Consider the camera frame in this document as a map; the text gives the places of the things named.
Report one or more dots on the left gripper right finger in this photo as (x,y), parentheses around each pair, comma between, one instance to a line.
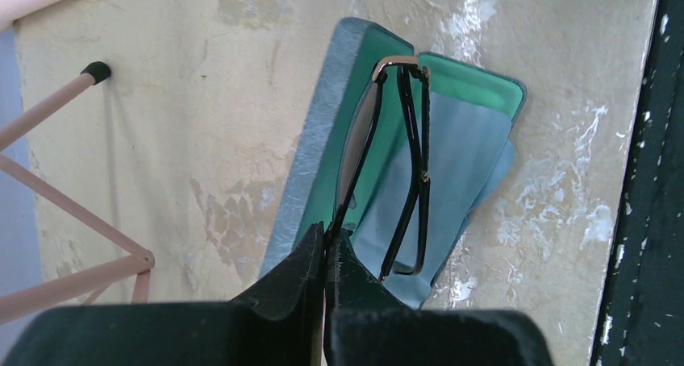
(367,325)

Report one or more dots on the blue glasses case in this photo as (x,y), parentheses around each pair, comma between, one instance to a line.
(356,45)

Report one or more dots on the black sunglasses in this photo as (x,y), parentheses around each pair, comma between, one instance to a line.
(393,110)

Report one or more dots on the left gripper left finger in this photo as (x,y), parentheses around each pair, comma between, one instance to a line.
(276,321)

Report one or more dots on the pink music stand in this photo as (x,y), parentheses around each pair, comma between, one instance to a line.
(138,262)

